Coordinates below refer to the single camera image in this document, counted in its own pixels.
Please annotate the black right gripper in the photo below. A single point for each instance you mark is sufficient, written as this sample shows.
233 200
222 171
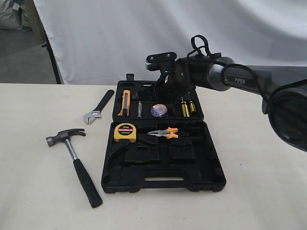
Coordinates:
168 87

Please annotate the roll of electrical tape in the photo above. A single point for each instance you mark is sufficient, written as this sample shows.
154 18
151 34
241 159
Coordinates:
158 110

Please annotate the adjustable wrench black handle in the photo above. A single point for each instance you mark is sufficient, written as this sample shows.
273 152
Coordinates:
90 117

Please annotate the claw hammer black grip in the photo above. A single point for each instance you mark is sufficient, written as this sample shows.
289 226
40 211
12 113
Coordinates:
85 179

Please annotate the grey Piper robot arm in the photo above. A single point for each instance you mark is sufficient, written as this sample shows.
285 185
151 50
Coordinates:
283 89

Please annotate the black plastic tool case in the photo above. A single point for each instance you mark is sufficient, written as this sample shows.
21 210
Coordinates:
189 161

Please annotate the clear voltage tester screwdriver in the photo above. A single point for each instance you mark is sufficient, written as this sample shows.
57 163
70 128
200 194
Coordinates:
139 110

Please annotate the orange utility knife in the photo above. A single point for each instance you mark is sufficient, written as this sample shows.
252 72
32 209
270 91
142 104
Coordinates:
125 108

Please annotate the yellow tape measure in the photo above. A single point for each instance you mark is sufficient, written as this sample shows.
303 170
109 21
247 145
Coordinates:
125 131

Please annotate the small yellow black screwdriver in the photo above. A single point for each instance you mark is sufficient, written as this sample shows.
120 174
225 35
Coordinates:
191 104

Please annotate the white backdrop cloth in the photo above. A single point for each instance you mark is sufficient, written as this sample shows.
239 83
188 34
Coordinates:
98 42

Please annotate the black backdrop stand pole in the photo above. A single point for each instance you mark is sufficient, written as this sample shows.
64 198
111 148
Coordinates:
46 44

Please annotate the cardboard box in background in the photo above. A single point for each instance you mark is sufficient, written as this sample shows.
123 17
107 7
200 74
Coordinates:
26 25

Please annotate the white sack in background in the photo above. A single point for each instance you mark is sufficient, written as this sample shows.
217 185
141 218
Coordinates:
10 14

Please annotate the orange handled pliers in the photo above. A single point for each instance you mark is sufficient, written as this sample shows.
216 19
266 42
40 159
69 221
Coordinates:
167 133

